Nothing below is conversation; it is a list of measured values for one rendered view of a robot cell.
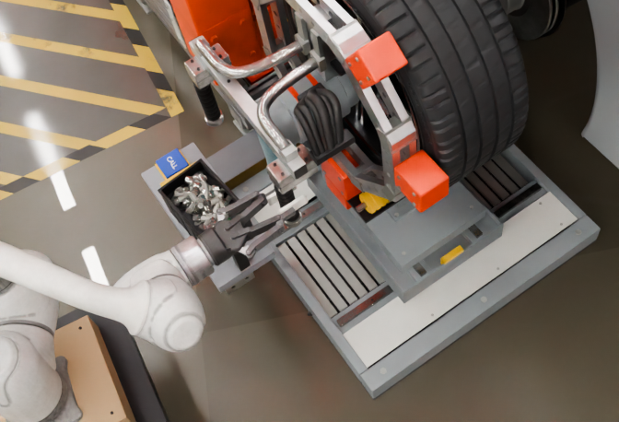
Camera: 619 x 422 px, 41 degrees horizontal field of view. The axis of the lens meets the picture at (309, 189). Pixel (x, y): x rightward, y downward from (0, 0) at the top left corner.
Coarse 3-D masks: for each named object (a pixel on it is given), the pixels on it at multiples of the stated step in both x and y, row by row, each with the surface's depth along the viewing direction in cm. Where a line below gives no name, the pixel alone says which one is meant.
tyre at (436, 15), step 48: (384, 0) 155; (432, 0) 157; (480, 0) 158; (432, 48) 157; (480, 48) 159; (432, 96) 158; (480, 96) 163; (528, 96) 170; (432, 144) 167; (480, 144) 172
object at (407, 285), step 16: (320, 176) 257; (320, 192) 252; (336, 208) 251; (352, 224) 247; (480, 224) 240; (496, 224) 242; (368, 240) 244; (464, 240) 240; (480, 240) 238; (368, 256) 244; (384, 256) 241; (432, 256) 239; (448, 256) 235; (464, 256) 239; (384, 272) 237; (400, 272) 238; (416, 272) 235; (432, 272) 234; (448, 272) 241; (400, 288) 233; (416, 288) 235
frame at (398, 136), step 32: (256, 0) 187; (288, 0) 168; (320, 0) 165; (288, 32) 201; (320, 32) 162; (352, 32) 158; (384, 96) 164; (384, 128) 162; (384, 160) 172; (384, 192) 184
